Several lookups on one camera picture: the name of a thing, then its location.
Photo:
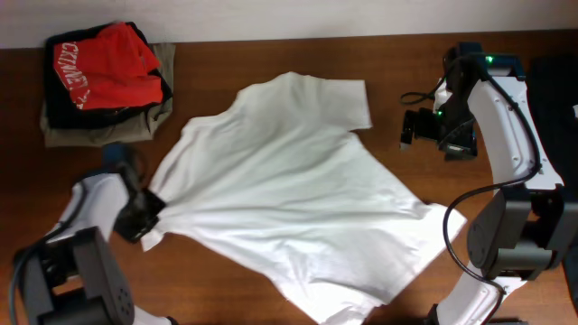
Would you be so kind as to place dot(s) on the black folded shirt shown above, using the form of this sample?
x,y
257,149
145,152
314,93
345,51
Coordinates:
x,y
60,110

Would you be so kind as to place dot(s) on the khaki folded garment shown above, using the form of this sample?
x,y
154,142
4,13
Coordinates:
x,y
134,129

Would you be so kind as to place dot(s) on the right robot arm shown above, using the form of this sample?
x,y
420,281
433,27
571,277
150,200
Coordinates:
x,y
531,220

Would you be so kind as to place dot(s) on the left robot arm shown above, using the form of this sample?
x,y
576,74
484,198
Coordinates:
x,y
70,276

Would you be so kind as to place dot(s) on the white t-shirt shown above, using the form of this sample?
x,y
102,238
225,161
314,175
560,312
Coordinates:
x,y
281,184

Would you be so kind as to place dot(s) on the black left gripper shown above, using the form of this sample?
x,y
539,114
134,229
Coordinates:
x,y
142,216

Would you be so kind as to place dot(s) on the red folded shirt white lettering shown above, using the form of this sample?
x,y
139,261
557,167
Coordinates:
x,y
111,70

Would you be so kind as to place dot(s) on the black garment at right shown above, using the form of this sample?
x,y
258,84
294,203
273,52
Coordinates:
x,y
552,95

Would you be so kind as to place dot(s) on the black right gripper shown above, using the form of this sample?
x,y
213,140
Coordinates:
x,y
418,129

